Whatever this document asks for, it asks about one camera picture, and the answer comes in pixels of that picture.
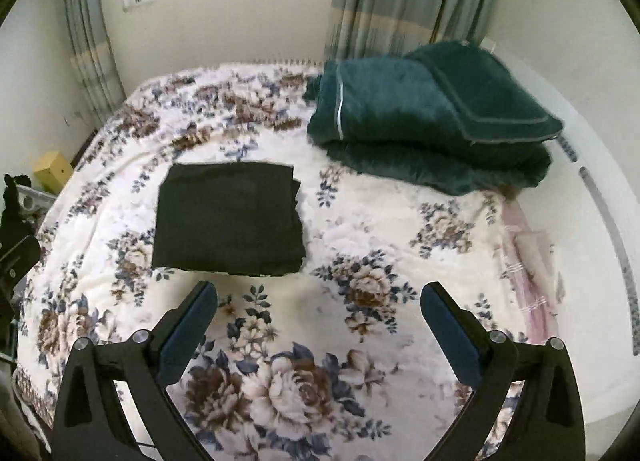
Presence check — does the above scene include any dark green folded blanket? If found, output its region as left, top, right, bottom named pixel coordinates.
left=304, top=42, right=564, bottom=196

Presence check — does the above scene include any left striped curtain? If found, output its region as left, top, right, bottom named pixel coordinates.
left=63, top=0, right=126, bottom=126

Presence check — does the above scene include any white headboard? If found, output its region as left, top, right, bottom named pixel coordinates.
left=482, top=39, right=639, bottom=453

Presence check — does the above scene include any black equipment at left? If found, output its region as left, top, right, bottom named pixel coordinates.
left=1, top=174, right=56, bottom=367

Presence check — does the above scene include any black small garment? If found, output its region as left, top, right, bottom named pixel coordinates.
left=152, top=162, right=306, bottom=277

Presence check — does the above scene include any floral bed sheet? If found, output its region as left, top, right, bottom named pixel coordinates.
left=13, top=65, right=549, bottom=460

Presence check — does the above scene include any pink cloth at bedside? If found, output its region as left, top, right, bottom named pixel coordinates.
left=500, top=198, right=565, bottom=344

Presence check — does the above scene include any yellow box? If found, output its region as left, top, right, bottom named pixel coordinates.
left=32, top=150, right=74, bottom=195

